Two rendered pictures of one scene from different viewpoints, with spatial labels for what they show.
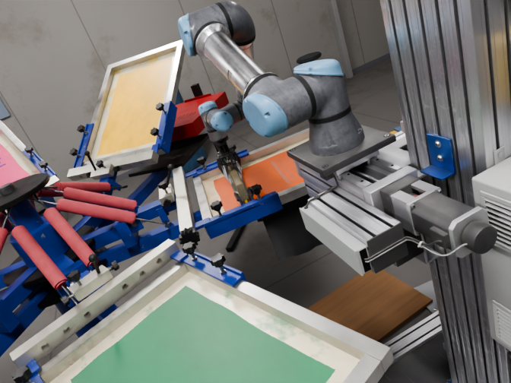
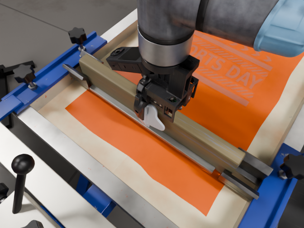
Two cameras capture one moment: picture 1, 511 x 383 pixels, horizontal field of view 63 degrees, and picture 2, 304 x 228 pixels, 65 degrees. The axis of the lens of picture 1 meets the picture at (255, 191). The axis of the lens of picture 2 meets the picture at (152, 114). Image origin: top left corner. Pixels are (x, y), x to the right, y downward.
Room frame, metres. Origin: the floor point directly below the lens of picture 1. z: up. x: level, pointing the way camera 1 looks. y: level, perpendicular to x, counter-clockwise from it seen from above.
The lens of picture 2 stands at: (1.52, 0.27, 1.45)
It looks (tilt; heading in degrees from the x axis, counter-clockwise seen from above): 58 degrees down; 312
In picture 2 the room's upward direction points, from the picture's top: straight up
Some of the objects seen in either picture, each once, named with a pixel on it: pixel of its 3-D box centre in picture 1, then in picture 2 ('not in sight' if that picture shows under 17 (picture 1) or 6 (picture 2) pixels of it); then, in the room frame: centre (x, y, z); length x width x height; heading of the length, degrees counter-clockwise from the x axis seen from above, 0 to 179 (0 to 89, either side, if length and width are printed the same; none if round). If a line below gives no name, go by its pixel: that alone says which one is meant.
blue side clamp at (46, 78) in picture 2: (221, 167); (62, 74); (1.98, 0.11, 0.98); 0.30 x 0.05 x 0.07; 94
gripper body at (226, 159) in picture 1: (224, 151); (166, 79); (1.68, 0.06, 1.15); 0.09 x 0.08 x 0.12; 4
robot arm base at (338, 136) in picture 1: (332, 126); not in sight; (1.07, -0.26, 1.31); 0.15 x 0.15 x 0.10
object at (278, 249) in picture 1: (318, 216); not in sight; (1.54, -0.21, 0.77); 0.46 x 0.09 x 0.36; 94
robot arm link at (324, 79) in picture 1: (319, 87); not in sight; (1.07, -0.25, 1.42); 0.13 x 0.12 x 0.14; 106
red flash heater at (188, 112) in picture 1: (183, 118); not in sight; (2.92, 0.29, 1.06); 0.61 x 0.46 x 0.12; 154
